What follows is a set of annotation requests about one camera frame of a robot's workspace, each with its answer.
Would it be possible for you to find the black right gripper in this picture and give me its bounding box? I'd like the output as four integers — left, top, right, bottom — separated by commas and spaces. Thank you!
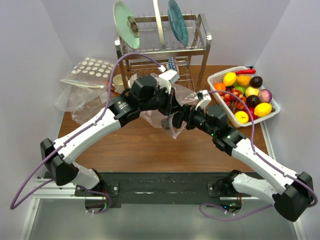
167, 103, 217, 137

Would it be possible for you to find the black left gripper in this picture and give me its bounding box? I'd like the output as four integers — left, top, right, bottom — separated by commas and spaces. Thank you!
140, 85, 182, 117

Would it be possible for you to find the yellow apple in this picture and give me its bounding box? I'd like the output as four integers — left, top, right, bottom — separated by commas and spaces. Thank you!
234, 110, 249, 124

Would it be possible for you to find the clear polka dot zip bag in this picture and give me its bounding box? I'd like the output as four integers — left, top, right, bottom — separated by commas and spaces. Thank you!
140, 83, 199, 139

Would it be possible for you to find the dark purple plum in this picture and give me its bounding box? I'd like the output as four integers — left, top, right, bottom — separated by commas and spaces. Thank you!
249, 76, 263, 88

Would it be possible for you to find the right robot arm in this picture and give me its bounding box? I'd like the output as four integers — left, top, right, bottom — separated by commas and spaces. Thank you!
172, 104, 318, 222

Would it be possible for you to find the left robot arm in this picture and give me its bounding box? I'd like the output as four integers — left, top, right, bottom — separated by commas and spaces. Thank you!
40, 72, 180, 196

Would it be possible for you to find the grey patterned bowl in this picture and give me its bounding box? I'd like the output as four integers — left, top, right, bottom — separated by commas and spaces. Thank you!
127, 73, 139, 88

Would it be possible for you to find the cream mug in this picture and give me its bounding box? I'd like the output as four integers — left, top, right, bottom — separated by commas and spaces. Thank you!
111, 74, 125, 94

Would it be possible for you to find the orange fruit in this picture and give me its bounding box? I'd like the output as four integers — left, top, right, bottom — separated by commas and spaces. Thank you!
213, 82, 226, 96

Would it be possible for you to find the red apple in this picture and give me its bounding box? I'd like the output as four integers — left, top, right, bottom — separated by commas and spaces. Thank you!
249, 107, 259, 121

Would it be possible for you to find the blue patterned bowl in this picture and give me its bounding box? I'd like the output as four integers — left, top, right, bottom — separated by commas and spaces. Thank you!
167, 57, 180, 73

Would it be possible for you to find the green custard apple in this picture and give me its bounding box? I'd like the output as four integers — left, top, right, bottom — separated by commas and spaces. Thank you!
231, 85, 246, 96

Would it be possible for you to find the steel dish rack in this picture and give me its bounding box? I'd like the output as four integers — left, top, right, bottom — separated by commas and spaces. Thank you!
114, 13, 212, 92

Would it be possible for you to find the pale yellow fruit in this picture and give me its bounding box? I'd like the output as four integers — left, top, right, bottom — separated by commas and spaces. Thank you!
244, 86, 260, 98

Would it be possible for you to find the red onion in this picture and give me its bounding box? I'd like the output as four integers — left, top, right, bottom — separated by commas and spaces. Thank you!
258, 89, 273, 103

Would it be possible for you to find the pile of plastic bags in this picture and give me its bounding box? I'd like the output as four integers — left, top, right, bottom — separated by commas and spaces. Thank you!
54, 57, 114, 125

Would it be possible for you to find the red chili pepper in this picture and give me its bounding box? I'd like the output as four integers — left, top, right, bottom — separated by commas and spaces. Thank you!
235, 69, 256, 76

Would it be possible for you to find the mint green floral plate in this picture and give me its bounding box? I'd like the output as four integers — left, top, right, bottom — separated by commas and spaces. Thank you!
113, 1, 140, 50

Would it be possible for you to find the beige plate edge-on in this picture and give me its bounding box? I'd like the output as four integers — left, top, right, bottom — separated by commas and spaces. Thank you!
152, 0, 166, 50

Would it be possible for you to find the teal plate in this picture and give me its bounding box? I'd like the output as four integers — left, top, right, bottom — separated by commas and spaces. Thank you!
167, 0, 189, 47

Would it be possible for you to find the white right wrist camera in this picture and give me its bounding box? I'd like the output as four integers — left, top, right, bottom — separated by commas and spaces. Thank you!
195, 90, 212, 110

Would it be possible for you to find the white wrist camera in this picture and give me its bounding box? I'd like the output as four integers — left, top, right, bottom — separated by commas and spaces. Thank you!
158, 69, 180, 93
195, 90, 212, 110

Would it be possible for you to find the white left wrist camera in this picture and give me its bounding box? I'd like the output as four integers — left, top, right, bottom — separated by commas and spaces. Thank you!
158, 69, 180, 93

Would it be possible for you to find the orange handled tool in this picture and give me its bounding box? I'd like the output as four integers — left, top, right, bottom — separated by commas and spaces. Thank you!
108, 82, 124, 96

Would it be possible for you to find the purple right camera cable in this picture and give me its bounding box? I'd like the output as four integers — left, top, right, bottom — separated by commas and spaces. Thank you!
208, 90, 318, 208

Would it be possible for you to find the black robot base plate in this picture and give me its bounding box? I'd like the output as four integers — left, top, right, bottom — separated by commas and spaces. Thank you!
74, 171, 253, 209

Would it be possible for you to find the aluminium frame rail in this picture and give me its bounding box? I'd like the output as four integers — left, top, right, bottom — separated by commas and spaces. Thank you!
19, 181, 76, 240

